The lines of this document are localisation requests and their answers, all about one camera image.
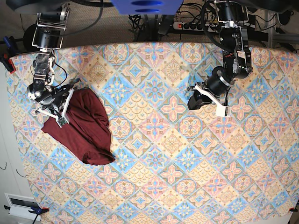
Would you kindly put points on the blue handled clamp lower left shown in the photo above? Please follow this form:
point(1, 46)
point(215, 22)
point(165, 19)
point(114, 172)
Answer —
point(35, 211)

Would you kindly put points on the dark red t-shirt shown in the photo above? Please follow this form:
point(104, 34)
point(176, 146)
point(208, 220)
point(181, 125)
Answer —
point(86, 135)

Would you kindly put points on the clamp upper left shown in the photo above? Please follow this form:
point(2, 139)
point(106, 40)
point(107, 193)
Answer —
point(5, 58)

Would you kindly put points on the blue plastic mount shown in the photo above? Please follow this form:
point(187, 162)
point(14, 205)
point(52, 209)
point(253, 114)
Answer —
point(166, 7)

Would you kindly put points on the white wall socket box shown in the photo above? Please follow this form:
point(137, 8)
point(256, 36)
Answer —
point(20, 206)

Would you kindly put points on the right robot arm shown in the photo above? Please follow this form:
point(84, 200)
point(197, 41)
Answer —
point(47, 38)

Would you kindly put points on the white power strip red switch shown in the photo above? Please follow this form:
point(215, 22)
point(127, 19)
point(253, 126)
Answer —
point(193, 27)

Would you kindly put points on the black round stool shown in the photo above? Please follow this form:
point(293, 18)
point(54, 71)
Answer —
point(28, 38)

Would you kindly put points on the patterned colourful tablecloth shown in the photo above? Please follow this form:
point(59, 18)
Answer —
point(173, 165)

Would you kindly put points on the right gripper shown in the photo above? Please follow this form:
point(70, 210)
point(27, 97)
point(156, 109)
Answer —
point(55, 104)

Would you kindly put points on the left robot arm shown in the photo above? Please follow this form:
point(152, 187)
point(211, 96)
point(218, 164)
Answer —
point(233, 40)

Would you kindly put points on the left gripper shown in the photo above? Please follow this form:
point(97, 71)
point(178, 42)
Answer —
point(202, 97)

